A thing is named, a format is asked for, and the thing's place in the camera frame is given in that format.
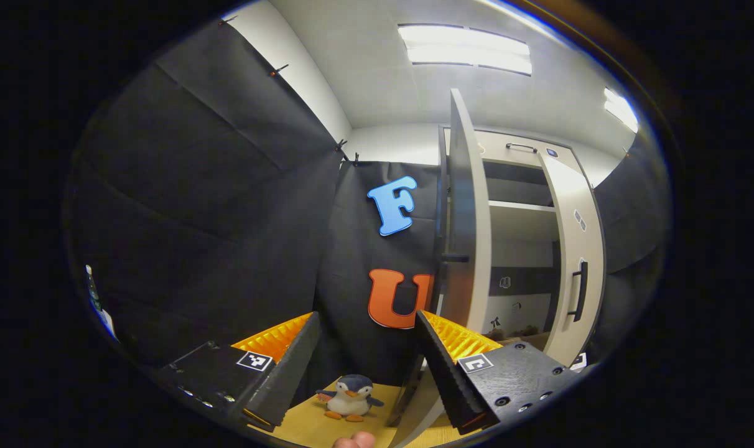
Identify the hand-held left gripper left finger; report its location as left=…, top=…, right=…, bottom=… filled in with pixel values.
left=155, top=311, right=322, bottom=433

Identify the white cabinet drawer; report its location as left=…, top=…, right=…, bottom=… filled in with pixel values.
left=473, top=129, right=582, bottom=174

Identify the white shoe cabinet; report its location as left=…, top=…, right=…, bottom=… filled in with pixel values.
left=439, top=128, right=607, bottom=368

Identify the penguin plush toy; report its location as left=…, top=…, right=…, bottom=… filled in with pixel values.
left=316, top=374, right=385, bottom=422

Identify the small ceiling light panel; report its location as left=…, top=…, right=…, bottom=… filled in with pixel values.
left=604, top=87, right=640, bottom=133

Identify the white shoe cabinet door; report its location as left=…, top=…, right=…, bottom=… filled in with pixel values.
left=538, top=151, right=607, bottom=368
left=386, top=88, right=493, bottom=447

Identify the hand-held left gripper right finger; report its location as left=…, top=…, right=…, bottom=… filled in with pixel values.
left=414, top=309, right=580, bottom=436

